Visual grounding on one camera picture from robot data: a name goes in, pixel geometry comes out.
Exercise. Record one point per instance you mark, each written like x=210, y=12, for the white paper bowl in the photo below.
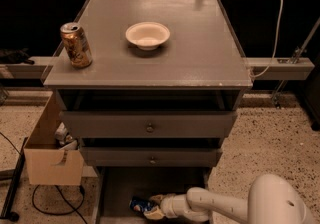
x=147, y=35

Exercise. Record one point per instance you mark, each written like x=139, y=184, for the cardboard box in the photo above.
x=46, y=163

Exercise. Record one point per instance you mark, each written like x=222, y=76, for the grey drawer cabinet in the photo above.
x=198, y=69

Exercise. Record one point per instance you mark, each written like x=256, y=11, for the blue pepsi can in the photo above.
x=141, y=205

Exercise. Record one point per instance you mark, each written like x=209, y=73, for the black object on rail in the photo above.
x=15, y=56

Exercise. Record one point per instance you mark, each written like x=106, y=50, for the black stand leg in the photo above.
x=12, y=175

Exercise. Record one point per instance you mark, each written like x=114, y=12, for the grey drawer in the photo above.
x=118, y=185
x=150, y=157
x=99, y=124

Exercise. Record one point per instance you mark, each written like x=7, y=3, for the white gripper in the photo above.
x=170, y=205

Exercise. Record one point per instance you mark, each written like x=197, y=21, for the grey middle drawer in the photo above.
x=150, y=157

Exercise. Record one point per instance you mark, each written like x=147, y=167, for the crumpled trash in box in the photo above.
x=64, y=139

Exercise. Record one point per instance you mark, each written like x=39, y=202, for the grey top drawer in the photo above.
x=99, y=124

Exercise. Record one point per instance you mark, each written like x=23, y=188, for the gold soda can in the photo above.
x=76, y=44

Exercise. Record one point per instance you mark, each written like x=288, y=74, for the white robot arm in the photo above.
x=271, y=200

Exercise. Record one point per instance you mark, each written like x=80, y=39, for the grey bottom drawer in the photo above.
x=118, y=185

